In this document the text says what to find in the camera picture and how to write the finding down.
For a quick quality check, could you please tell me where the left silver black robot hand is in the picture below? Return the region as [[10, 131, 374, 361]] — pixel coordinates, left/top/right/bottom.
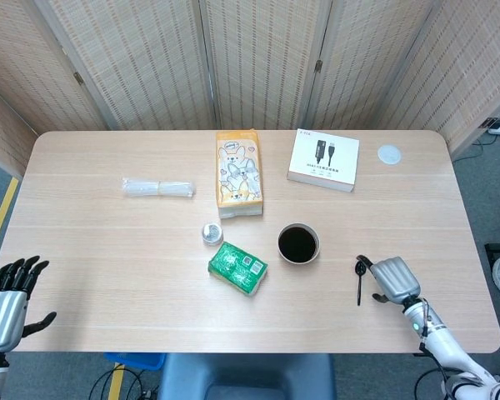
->
[[0, 255, 58, 355]]

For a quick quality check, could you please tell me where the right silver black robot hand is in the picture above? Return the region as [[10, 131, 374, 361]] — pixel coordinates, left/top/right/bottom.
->
[[355, 254, 422, 308]]

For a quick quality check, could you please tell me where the black plastic spoon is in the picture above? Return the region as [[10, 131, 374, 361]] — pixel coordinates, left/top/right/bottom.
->
[[353, 260, 367, 308]]

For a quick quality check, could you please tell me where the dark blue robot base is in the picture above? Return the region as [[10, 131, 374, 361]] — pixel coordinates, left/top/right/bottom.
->
[[157, 352, 338, 400]]

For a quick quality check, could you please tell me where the white bowl of dark liquid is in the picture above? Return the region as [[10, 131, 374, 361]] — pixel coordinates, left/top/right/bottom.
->
[[277, 222, 321, 266]]

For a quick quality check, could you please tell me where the round white table grommet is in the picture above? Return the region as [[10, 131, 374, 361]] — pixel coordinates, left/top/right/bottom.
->
[[377, 143, 404, 165]]

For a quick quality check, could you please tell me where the blue plastic bin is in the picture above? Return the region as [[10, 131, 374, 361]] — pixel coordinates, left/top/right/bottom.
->
[[103, 352, 168, 371]]

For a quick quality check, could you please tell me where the green tissue pack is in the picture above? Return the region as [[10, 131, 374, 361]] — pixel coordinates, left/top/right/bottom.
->
[[207, 240, 270, 298]]

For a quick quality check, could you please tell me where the orange corgi print tissue pack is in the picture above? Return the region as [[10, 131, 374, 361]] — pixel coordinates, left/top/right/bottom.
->
[[214, 129, 264, 220]]

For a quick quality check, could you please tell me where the small clear lidded jar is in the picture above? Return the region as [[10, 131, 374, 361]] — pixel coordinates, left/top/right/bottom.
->
[[201, 222, 224, 248]]

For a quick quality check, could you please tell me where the woven folding screen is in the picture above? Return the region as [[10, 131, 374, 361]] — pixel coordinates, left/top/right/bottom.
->
[[0, 0, 500, 178]]

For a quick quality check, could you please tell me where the black floor cable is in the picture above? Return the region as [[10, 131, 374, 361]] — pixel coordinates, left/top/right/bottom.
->
[[87, 366, 159, 400]]

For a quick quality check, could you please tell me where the white cable product box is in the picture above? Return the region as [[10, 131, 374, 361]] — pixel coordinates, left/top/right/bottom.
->
[[286, 127, 361, 194]]

